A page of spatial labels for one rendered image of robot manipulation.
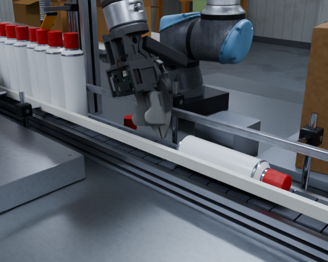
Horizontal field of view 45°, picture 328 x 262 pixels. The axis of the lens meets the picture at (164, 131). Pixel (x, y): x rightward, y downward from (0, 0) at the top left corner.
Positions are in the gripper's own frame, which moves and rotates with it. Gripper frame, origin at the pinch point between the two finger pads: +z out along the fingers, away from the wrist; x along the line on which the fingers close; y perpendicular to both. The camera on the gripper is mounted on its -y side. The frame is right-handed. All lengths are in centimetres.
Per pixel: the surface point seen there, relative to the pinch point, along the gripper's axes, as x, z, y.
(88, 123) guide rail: -17.3, -4.6, 4.7
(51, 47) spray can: -26.9, -23.3, 2.4
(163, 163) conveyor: 1.7, 5.3, 3.9
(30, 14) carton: -294, -104, -146
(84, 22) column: -31.8, -29.5, -11.9
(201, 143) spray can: 9.6, 2.8, 1.0
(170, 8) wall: -492, -152, -566
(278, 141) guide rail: 22.2, 4.5, -2.5
